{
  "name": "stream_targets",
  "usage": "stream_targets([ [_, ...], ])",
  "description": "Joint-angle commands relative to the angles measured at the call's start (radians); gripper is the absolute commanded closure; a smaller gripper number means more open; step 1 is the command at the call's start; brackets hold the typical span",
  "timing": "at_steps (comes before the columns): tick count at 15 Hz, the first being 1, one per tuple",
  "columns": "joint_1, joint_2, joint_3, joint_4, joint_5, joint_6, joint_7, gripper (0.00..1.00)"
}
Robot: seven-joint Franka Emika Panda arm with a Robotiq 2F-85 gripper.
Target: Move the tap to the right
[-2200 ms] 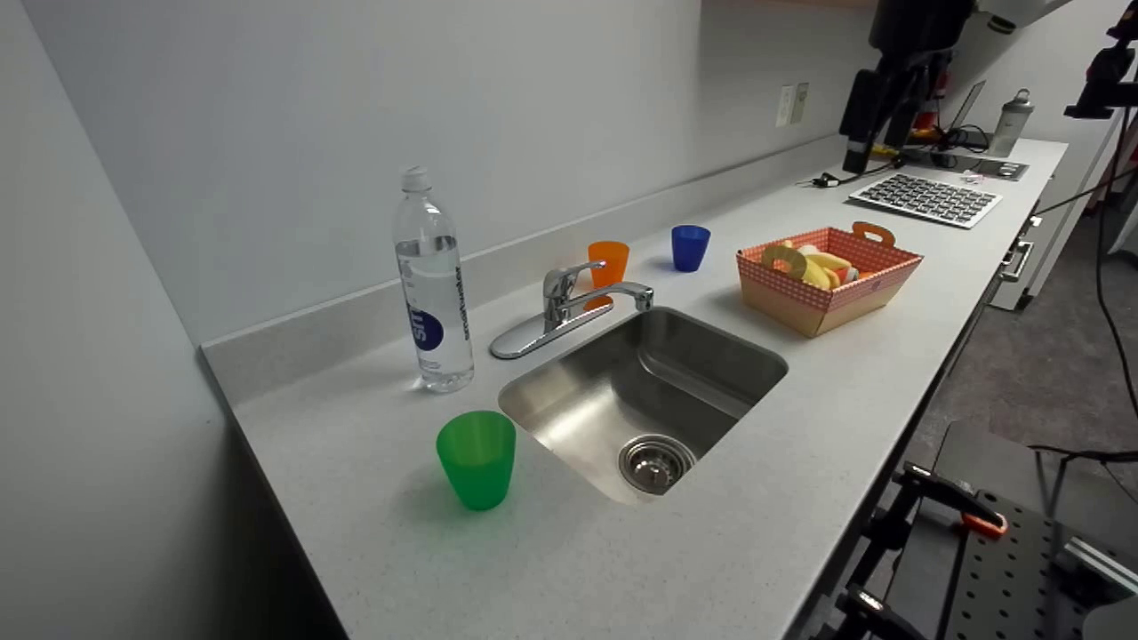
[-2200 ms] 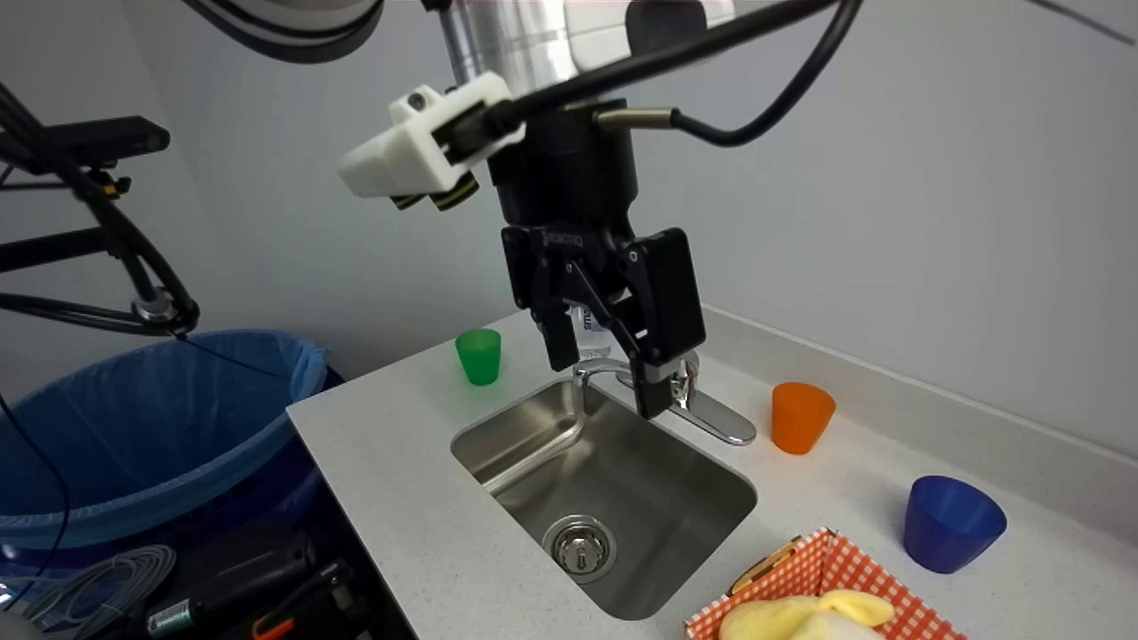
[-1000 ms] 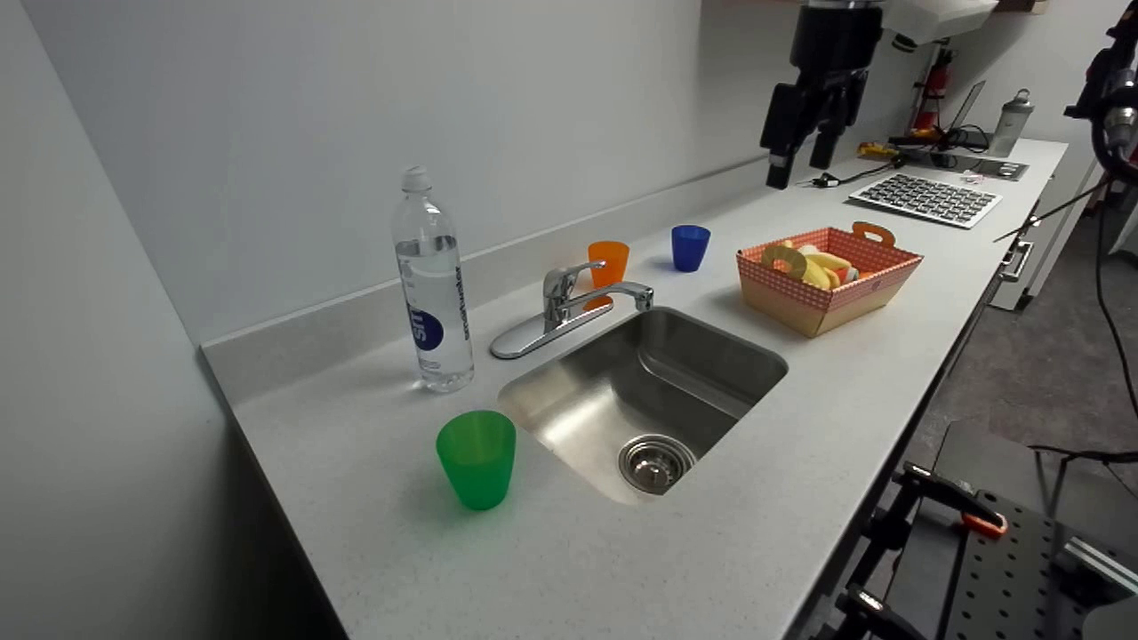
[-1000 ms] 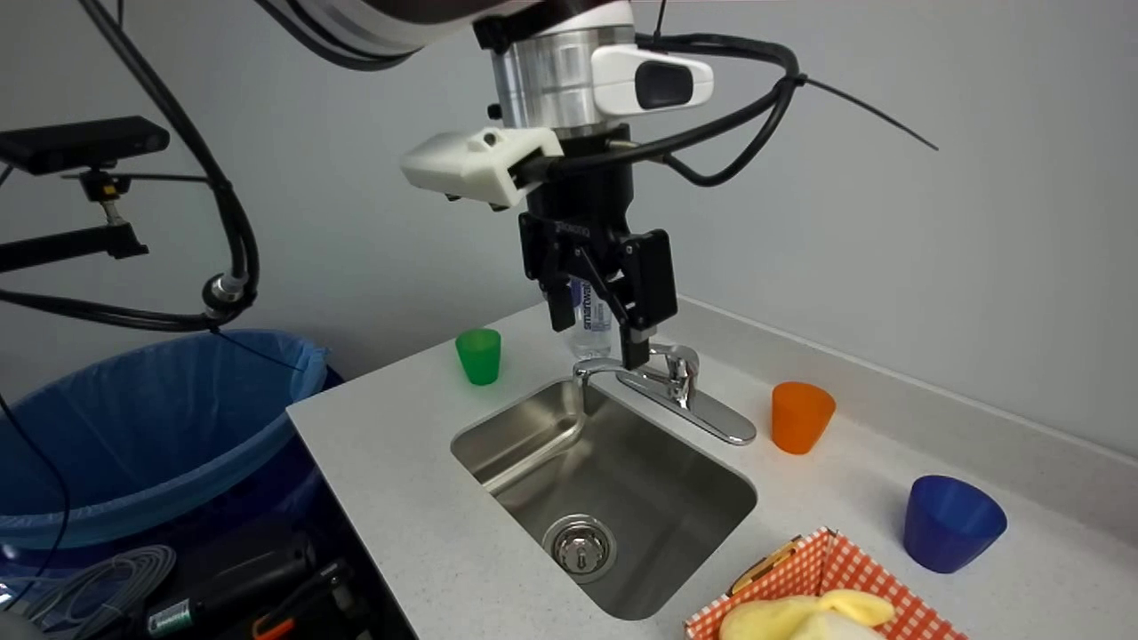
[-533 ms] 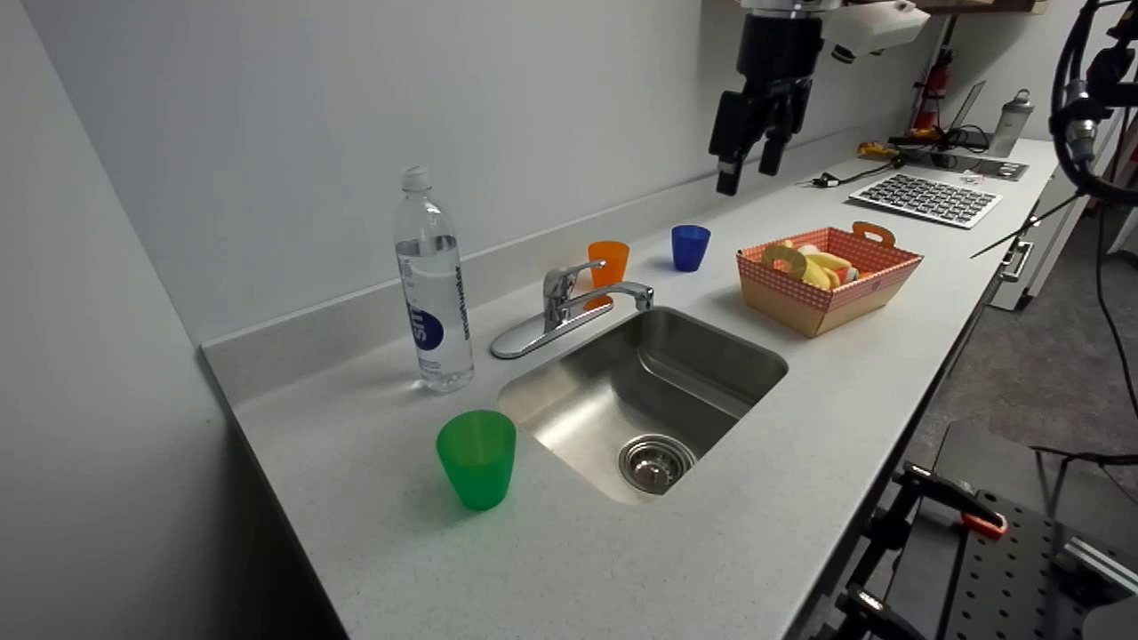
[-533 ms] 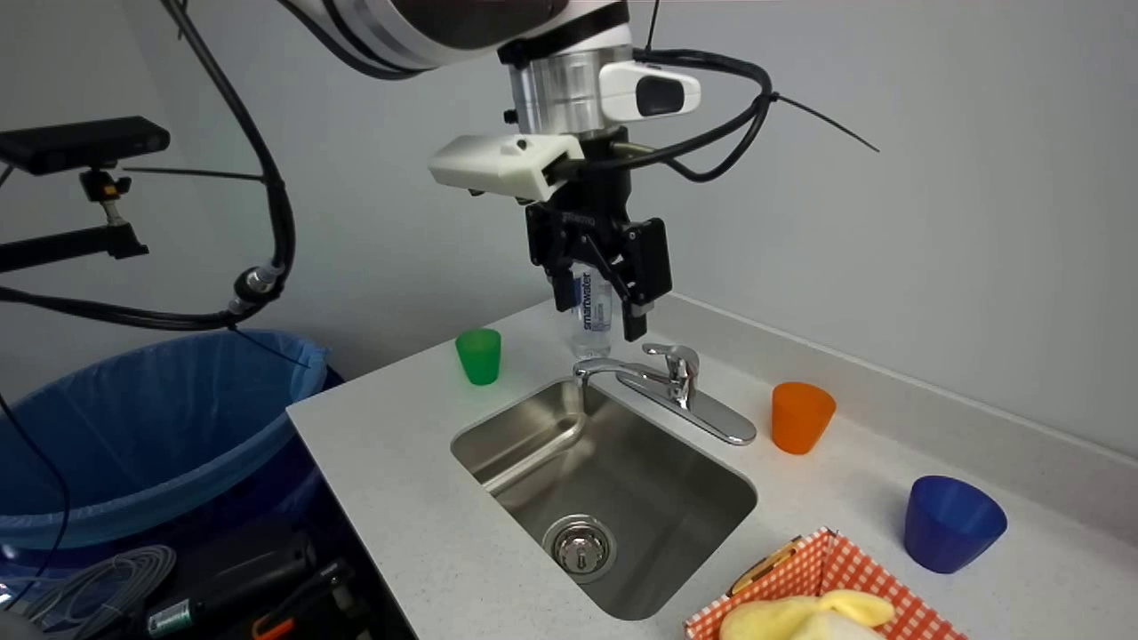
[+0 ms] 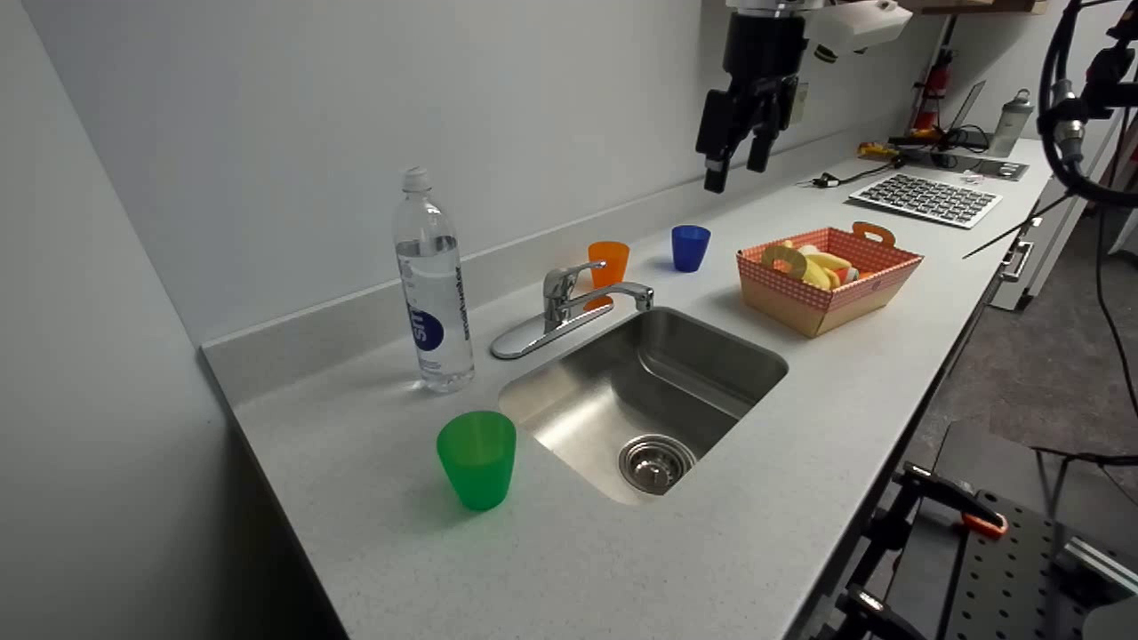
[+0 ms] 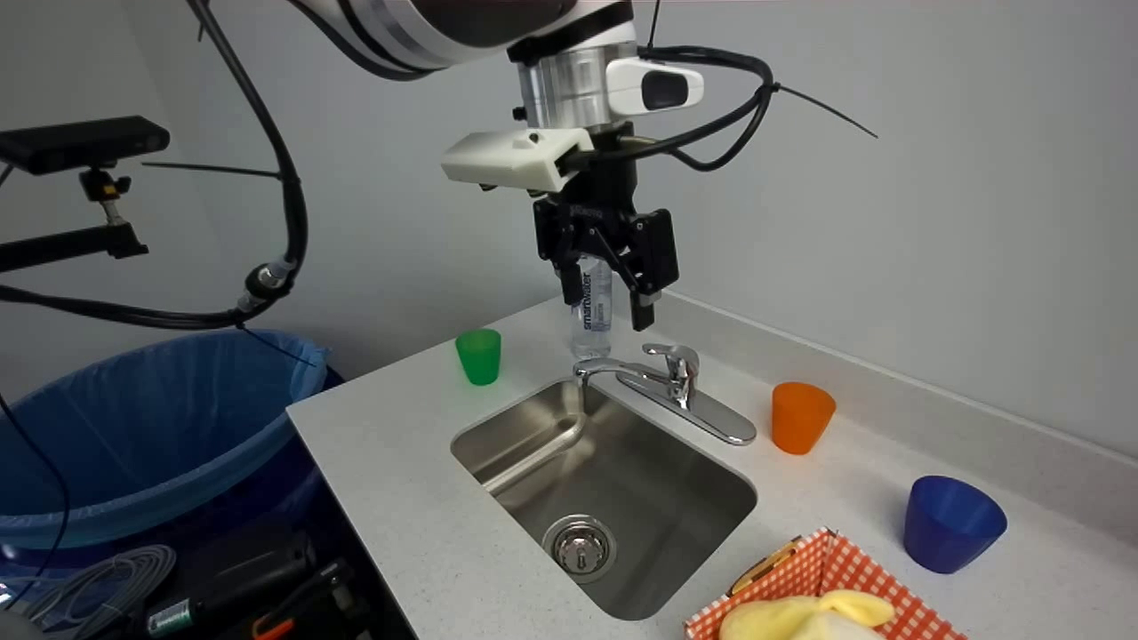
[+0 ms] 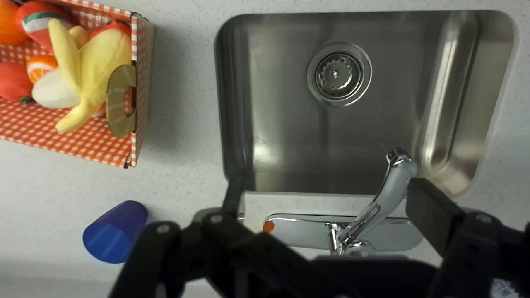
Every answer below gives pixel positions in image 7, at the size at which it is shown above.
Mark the grey keyboard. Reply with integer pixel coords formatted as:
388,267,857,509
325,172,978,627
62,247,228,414
845,169,1004,236

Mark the red fire extinguisher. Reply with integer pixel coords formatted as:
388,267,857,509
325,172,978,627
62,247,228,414
907,48,958,139

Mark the chrome sink tap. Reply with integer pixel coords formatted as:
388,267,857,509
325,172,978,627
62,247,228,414
484,261,657,368

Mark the clear flask with lid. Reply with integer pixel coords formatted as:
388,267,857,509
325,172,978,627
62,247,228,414
984,85,1038,160

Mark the black cart with clamps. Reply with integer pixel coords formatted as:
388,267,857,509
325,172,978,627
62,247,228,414
813,460,1138,640

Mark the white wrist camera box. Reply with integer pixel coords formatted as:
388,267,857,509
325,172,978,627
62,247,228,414
803,0,919,67

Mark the metal drain strainer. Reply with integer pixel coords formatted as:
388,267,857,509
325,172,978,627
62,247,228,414
617,432,702,497

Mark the orange plastic cup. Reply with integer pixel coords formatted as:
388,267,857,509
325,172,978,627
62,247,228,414
585,238,638,317

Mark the clear water bottle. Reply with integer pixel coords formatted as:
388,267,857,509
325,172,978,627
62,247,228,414
391,164,479,398

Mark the blue plastic cup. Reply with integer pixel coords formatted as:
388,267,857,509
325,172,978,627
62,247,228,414
670,222,720,278

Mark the yellow black power tool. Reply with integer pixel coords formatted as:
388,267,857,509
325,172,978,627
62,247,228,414
857,126,1032,187

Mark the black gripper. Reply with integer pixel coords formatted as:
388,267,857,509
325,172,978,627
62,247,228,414
694,8,812,196

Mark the green plastic cup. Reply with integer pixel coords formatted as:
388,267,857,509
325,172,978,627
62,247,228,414
433,405,522,517

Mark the stainless steel sink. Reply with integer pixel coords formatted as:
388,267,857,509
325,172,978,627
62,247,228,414
496,302,795,514

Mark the black camera stand with cables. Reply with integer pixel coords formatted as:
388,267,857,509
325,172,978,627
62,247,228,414
959,0,1138,315

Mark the yellow plush banana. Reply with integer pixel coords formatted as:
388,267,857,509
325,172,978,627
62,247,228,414
757,238,866,294

